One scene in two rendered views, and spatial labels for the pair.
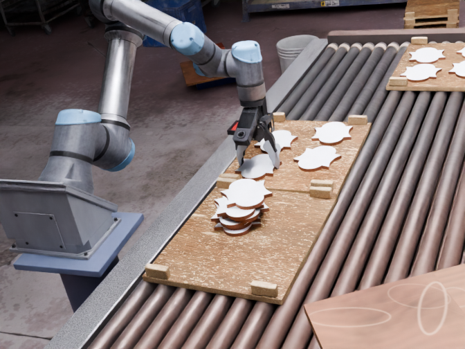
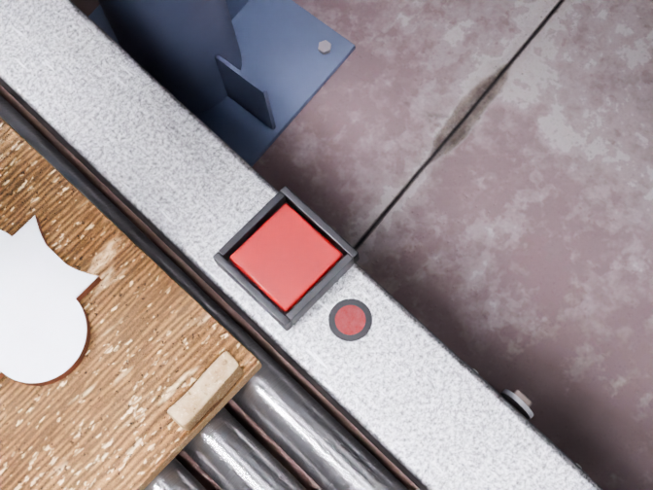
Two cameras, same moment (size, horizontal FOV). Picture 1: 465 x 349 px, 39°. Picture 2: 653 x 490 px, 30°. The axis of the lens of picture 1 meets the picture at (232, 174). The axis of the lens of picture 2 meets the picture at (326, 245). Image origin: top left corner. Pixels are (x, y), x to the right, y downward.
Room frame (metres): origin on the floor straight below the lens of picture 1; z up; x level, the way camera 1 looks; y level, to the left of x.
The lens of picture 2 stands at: (2.11, -0.28, 1.78)
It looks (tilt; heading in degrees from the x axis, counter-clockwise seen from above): 72 degrees down; 117
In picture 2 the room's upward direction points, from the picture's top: 12 degrees counter-clockwise
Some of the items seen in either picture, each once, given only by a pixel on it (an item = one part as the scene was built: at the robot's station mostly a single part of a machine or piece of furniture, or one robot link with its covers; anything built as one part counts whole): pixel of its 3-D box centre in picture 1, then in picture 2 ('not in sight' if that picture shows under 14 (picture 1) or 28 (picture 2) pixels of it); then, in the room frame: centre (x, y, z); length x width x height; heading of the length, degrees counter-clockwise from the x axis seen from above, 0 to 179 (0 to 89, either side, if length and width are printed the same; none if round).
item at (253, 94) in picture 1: (250, 91); not in sight; (1.68, -0.09, 1.16); 0.08 x 0.08 x 0.05
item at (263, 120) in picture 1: (256, 117); not in sight; (1.68, -0.09, 1.08); 0.09 x 0.08 x 0.12; 152
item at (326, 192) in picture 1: (320, 192); not in sight; (1.44, -0.22, 0.95); 0.06 x 0.02 x 0.03; 60
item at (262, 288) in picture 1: (264, 289); not in sight; (1.10, -0.02, 0.95); 0.06 x 0.02 x 0.03; 60
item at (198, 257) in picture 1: (245, 236); not in sight; (1.34, 0.00, 0.93); 0.41 x 0.35 x 0.02; 150
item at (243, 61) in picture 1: (246, 63); not in sight; (1.68, -0.09, 1.24); 0.09 x 0.08 x 0.11; 56
